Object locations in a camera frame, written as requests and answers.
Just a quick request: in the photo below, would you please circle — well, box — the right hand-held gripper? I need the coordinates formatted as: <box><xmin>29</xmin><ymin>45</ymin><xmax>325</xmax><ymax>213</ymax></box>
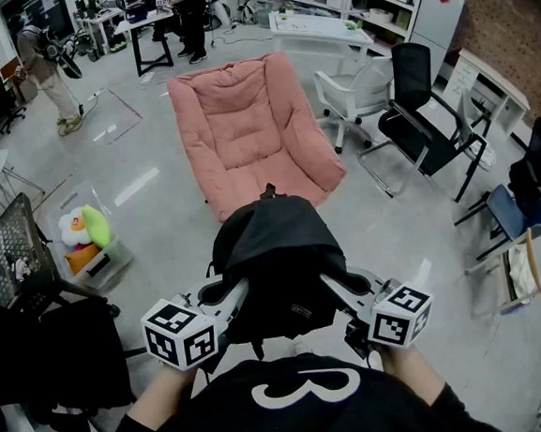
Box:
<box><xmin>319</xmin><ymin>261</ymin><xmax>439</xmax><ymax>362</ymax></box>

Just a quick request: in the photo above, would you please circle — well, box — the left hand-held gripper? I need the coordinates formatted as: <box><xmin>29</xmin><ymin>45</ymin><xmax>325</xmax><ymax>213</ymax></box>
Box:
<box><xmin>138</xmin><ymin>276</ymin><xmax>257</xmax><ymax>376</ymax></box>

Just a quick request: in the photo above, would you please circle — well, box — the black backpack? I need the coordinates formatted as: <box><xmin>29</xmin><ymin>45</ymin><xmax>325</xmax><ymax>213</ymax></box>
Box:
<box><xmin>200</xmin><ymin>177</ymin><xmax>357</xmax><ymax>365</ymax></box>

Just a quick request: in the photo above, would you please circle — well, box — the pink padded seat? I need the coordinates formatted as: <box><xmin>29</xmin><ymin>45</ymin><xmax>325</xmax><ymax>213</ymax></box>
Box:
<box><xmin>165</xmin><ymin>47</ymin><xmax>351</xmax><ymax>228</ymax></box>

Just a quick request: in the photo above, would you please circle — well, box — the person's left forearm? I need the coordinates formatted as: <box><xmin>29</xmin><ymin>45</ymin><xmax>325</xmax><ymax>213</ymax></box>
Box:
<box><xmin>123</xmin><ymin>356</ymin><xmax>210</xmax><ymax>432</ymax></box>

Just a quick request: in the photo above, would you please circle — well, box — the person's right forearm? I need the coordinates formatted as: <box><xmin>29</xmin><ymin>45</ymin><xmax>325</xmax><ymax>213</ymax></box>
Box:
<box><xmin>378</xmin><ymin>338</ymin><xmax>447</xmax><ymax>409</ymax></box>

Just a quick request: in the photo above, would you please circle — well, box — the clear plastic storage box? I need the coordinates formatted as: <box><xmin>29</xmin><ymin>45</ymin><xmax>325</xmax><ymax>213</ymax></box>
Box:
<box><xmin>41</xmin><ymin>175</ymin><xmax>138</xmax><ymax>296</ymax></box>

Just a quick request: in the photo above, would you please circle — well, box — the person's white shoe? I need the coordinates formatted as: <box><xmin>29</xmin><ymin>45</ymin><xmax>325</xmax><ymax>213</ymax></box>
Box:
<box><xmin>290</xmin><ymin>339</ymin><xmax>316</xmax><ymax>358</ymax></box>

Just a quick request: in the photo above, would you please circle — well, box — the orange pillow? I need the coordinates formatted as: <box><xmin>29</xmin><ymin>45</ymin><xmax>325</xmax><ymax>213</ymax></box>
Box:
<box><xmin>62</xmin><ymin>242</ymin><xmax>105</xmax><ymax>276</ymax></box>

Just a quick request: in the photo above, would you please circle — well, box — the black fabric bag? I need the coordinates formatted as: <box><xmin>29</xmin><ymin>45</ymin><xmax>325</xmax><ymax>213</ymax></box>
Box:
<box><xmin>0</xmin><ymin>278</ymin><xmax>140</xmax><ymax>432</ymax></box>

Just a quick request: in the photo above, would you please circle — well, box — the white cloth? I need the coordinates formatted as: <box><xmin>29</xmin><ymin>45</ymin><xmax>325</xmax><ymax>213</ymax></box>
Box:
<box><xmin>506</xmin><ymin>243</ymin><xmax>540</xmax><ymax>301</ymax></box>

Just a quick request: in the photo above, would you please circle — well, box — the green pillow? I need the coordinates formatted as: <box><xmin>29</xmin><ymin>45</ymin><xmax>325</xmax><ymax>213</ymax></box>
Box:
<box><xmin>80</xmin><ymin>202</ymin><xmax>114</xmax><ymax>250</ymax></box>

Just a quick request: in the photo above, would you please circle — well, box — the wooden chair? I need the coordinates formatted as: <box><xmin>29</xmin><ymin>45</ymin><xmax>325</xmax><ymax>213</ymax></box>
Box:
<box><xmin>460</xmin><ymin>227</ymin><xmax>541</xmax><ymax>319</ymax></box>

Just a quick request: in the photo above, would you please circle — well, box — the person's black shirt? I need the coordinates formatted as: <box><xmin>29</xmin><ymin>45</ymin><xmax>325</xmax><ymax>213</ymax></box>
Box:
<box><xmin>79</xmin><ymin>336</ymin><xmax>507</xmax><ymax>432</ymax></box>

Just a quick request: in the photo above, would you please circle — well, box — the blue chair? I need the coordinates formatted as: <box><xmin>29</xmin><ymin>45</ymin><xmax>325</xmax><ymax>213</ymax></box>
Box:
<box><xmin>451</xmin><ymin>180</ymin><xmax>541</xmax><ymax>263</ymax></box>

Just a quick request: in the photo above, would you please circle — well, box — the white flower plush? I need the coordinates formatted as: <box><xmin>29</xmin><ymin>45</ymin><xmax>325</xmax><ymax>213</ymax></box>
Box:
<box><xmin>56</xmin><ymin>205</ymin><xmax>93</xmax><ymax>248</ymax></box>

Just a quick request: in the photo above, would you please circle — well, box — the black mesh cantilever chair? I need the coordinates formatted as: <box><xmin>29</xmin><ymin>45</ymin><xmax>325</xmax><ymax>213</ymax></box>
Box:
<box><xmin>347</xmin><ymin>35</ymin><xmax>494</xmax><ymax>212</ymax></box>

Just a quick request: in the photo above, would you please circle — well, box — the black perforated chair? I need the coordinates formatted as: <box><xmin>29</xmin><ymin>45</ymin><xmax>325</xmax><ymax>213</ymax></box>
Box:
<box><xmin>0</xmin><ymin>185</ymin><xmax>120</xmax><ymax>329</ymax></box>

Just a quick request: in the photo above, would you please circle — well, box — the black jacket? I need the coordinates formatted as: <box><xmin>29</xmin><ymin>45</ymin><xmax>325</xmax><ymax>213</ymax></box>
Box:
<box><xmin>502</xmin><ymin>116</ymin><xmax>541</xmax><ymax>218</ymax></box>

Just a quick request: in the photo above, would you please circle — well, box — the white office chair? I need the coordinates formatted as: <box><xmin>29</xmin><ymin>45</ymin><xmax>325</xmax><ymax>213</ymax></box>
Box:
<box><xmin>310</xmin><ymin>53</ymin><xmax>402</xmax><ymax>156</ymax></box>

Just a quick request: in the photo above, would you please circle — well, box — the white desk with drawers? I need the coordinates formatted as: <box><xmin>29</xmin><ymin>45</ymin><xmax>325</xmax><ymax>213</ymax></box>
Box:
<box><xmin>439</xmin><ymin>42</ymin><xmax>533</xmax><ymax>142</ymax></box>

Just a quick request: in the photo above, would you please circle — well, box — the white tall cabinet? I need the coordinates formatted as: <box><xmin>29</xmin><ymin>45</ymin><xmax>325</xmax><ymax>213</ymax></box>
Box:
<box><xmin>404</xmin><ymin>0</ymin><xmax>473</xmax><ymax>86</ymax></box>

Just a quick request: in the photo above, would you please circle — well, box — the low white table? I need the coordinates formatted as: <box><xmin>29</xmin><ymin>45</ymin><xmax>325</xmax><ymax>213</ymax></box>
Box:
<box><xmin>266</xmin><ymin>2</ymin><xmax>378</xmax><ymax>82</ymax></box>

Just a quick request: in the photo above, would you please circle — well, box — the white desk with black legs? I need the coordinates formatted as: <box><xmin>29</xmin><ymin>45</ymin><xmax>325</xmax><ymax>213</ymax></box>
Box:
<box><xmin>111</xmin><ymin>7</ymin><xmax>182</xmax><ymax>79</ymax></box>

